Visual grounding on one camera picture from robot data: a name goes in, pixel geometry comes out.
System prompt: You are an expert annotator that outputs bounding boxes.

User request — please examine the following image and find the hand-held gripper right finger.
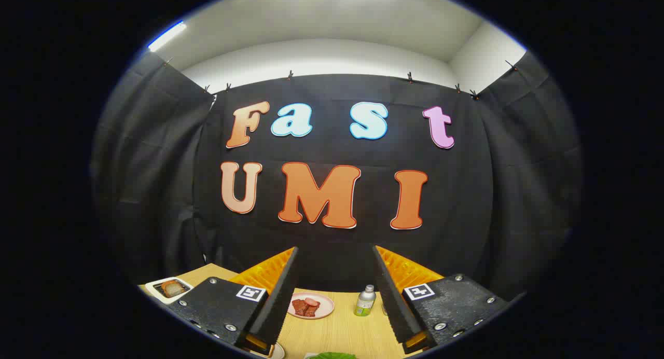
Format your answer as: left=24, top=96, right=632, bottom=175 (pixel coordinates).
left=371, top=243, right=511, bottom=355

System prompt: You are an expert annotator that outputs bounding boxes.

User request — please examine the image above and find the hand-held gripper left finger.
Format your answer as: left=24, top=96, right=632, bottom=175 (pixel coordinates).
left=166, top=246, right=300, bottom=357

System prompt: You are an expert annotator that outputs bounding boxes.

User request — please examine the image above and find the toasted bread slice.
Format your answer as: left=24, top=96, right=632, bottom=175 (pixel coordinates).
left=161, top=280, right=188, bottom=298

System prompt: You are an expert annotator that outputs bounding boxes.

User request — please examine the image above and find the brown meat piece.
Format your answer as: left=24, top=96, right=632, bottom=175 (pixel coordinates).
left=292, top=299, right=320, bottom=317

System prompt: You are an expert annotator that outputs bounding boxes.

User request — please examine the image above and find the green label metal bottle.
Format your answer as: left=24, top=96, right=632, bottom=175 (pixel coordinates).
left=354, top=285, right=377, bottom=317

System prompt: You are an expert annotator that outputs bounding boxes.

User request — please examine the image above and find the white round plate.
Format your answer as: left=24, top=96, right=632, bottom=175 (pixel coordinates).
left=249, top=342, right=285, bottom=359

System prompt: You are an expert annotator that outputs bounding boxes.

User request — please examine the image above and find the pink plate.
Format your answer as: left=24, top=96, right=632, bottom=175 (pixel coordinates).
left=288, top=292, right=335, bottom=320

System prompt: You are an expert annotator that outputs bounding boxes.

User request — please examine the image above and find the white toaster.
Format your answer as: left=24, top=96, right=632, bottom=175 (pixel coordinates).
left=145, top=278, right=194, bottom=305

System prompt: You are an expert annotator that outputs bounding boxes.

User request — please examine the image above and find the ceiling light strip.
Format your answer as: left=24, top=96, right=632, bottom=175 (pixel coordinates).
left=148, top=21, right=187, bottom=52

